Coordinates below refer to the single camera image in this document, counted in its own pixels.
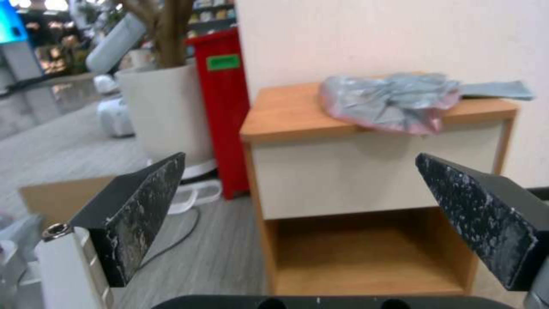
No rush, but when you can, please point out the red bin with green label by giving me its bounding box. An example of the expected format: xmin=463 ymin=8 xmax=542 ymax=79
xmin=184 ymin=27 xmax=252 ymax=201

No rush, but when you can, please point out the wooden bedside cabinet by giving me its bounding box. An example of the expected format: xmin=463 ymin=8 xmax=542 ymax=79
xmin=239 ymin=82 xmax=520 ymax=296

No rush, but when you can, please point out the black cable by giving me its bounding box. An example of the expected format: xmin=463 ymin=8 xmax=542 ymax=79
xmin=136 ymin=207 xmax=202 ymax=270

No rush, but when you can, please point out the white power strip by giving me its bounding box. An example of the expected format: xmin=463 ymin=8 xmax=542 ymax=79
xmin=167 ymin=180 xmax=223 ymax=215

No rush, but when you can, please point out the blue screen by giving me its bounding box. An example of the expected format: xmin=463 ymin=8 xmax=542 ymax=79
xmin=0 ymin=0 xmax=29 ymax=45

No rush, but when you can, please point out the grey pink garbage bag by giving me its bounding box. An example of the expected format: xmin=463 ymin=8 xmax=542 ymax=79
xmin=319 ymin=73 xmax=537 ymax=134

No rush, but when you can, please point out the brown cardboard box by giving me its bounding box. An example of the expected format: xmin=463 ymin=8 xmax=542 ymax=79
xmin=18 ymin=175 xmax=119 ymax=232

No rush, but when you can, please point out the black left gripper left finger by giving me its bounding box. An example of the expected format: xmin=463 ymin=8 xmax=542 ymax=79
xmin=33 ymin=152 xmax=187 ymax=309

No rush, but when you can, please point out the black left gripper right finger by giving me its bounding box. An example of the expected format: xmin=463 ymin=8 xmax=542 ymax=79
xmin=414 ymin=152 xmax=549 ymax=309

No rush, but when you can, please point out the white plant pot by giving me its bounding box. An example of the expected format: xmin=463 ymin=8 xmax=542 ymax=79
xmin=114 ymin=63 xmax=220 ymax=186

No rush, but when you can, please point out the brown tree trunk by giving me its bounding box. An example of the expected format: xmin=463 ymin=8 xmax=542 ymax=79
xmin=118 ymin=0 xmax=195 ymax=68

